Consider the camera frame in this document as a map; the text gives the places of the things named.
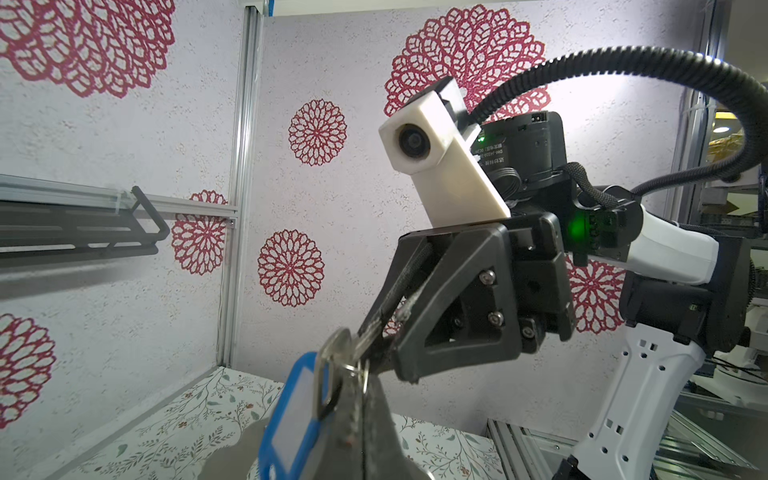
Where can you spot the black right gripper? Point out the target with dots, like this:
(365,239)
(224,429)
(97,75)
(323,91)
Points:
(470,295)

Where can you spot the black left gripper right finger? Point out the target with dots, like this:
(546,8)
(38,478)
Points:
(383,455)

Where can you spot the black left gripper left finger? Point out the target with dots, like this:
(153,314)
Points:
(339,451)

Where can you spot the blue key tag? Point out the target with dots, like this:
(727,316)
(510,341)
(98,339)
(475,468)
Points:
(293,439)

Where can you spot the silver keyring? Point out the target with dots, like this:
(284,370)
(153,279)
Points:
(341,353)

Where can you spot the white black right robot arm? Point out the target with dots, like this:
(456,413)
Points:
(683,298)

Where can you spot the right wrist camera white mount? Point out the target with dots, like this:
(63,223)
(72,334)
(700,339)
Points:
(429,140)

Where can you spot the dark grey wall shelf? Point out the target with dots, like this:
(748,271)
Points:
(36,234)

